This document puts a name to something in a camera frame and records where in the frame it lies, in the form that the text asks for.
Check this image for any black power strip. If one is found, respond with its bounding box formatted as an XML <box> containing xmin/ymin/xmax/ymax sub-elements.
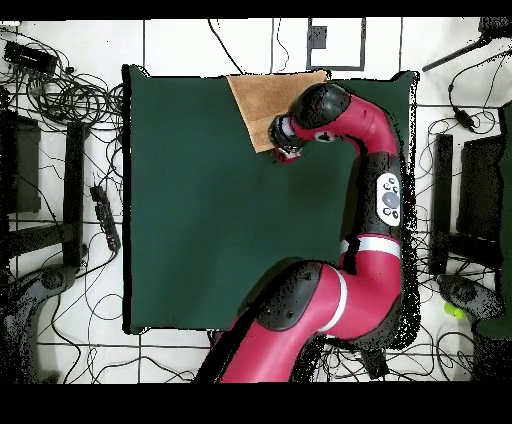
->
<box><xmin>89</xmin><ymin>184</ymin><xmax>122</xmax><ymax>253</ymax></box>

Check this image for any black flat device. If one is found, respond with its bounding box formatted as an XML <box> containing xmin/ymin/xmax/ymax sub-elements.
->
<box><xmin>359</xmin><ymin>345</ymin><xmax>390</xmax><ymax>380</ymax></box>

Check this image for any tangled black cable bundle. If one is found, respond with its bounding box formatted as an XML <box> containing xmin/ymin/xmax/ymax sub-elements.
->
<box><xmin>0</xmin><ymin>23</ymin><xmax>124</xmax><ymax>133</ymax></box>

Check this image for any black rod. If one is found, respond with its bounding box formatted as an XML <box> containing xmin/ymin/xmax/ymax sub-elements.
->
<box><xmin>421</xmin><ymin>17</ymin><xmax>512</xmax><ymax>73</ymax></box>

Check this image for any black L-shaped stand foot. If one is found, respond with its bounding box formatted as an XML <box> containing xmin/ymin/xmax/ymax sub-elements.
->
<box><xmin>429</xmin><ymin>133</ymin><xmax>503</xmax><ymax>275</ymax></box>
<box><xmin>7</xmin><ymin>121</ymin><xmax>86</xmax><ymax>268</ymax></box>

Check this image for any dark flat panel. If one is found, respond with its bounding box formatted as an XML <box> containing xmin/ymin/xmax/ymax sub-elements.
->
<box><xmin>456</xmin><ymin>135</ymin><xmax>506</xmax><ymax>241</ymax></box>
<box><xmin>0</xmin><ymin>111</ymin><xmax>42</xmax><ymax>215</ymax></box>

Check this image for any black electronics box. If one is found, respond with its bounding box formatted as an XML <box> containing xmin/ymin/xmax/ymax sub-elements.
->
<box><xmin>2</xmin><ymin>40</ymin><xmax>59</xmax><ymax>75</ymax></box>

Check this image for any dark green table cloth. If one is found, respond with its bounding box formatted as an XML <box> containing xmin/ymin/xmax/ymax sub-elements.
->
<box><xmin>121</xmin><ymin>63</ymin><xmax>419</xmax><ymax>335</ymax></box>

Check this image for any small grey square plate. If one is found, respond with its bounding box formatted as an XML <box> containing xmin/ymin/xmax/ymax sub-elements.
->
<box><xmin>306</xmin><ymin>25</ymin><xmax>328</xmax><ymax>50</ymax></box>

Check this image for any tan terry towel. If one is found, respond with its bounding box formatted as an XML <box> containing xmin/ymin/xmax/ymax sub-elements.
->
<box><xmin>225</xmin><ymin>69</ymin><xmax>329</xmax><ymax>154</ymax></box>

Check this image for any black power adapter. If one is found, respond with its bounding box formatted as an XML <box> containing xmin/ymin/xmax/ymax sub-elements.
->
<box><xmin>453</xmin><ymin>108</ymin><xmax>477</xmax><ymax>132</ymax></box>

